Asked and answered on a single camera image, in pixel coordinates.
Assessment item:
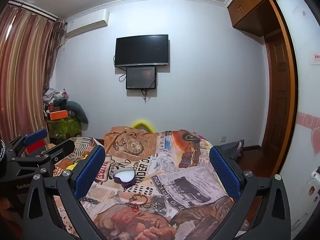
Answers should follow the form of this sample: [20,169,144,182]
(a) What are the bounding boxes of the striped red beige curtain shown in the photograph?
[1,4,65,143]

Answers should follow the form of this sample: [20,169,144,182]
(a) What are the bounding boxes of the small black wall monitor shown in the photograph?
[126,67,157,90]

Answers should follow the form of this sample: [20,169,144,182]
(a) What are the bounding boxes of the dark bag on floor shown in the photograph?
[220,140,245,160]

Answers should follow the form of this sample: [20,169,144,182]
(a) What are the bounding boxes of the red gold braided bracelet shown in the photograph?
[128,193,149,205]

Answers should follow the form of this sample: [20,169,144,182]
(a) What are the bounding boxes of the dark green plush toy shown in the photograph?
[65,101,88,124]

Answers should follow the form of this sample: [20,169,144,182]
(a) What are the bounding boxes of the white air conditioner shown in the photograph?
[66,9,110,38]

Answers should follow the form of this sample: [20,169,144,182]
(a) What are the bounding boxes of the orange box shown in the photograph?
[48,110,68,121]

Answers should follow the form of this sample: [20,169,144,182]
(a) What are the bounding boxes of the red white book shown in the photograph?
[26,139,46,155]

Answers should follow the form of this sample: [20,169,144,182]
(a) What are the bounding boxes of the yellow plush loop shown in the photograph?
[131,120,156,133]

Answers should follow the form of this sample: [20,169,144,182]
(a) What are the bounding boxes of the large black wall television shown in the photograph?
[114,34,169,67]

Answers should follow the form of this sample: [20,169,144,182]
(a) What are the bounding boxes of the brown wooden door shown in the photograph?
[262,31,292,177]

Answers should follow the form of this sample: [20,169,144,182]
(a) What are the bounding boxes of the purple heart jewelry box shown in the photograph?
[112,167,136,189]

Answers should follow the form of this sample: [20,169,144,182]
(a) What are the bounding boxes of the printed newspaper pattern blanket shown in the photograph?
[49,126,241,240]

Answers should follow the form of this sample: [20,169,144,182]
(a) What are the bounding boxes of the brown wooden overhead cabinet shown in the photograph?
[228,0,280,37]

